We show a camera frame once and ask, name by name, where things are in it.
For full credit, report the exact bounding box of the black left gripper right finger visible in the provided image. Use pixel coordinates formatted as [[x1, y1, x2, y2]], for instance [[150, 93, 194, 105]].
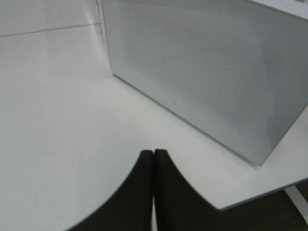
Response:
[[154, 149, 308, 231]]

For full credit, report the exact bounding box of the white table leg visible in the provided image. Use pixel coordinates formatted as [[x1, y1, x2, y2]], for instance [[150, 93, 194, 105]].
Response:
[[284, 186, 308, 223]]

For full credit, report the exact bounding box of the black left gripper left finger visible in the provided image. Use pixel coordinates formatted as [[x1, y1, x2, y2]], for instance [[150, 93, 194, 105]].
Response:
[[70, 150, 153, 231]]

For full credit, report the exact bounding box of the white microwave oven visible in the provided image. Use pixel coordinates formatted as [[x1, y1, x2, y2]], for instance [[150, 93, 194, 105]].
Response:
[[95, 0, 308, 167]]

